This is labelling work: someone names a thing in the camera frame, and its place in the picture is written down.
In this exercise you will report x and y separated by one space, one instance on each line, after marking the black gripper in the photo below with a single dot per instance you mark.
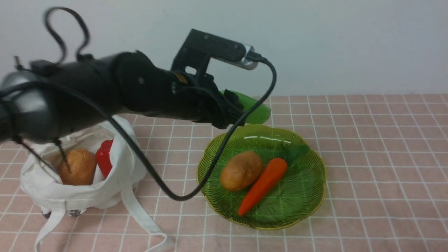
213 106

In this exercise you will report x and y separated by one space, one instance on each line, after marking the green cucumber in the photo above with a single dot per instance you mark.
258 116

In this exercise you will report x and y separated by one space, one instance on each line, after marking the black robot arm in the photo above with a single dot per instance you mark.
77 95

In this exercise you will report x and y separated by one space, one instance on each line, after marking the brown potato in bag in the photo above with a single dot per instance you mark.
80 168

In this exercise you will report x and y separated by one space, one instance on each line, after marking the white cloth tote bag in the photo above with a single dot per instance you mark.
47 191

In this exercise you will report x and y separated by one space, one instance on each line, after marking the brown potato on plate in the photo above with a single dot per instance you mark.
241 171

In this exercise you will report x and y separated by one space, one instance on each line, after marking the orange carrot with leaves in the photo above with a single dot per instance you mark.
275 170

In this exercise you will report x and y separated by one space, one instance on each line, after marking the green transparent plastic plate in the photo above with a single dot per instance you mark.
298 194

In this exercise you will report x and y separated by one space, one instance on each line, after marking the red bell pepper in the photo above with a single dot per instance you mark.
103 157

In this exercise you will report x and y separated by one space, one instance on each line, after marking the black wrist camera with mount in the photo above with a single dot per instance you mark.
199 47

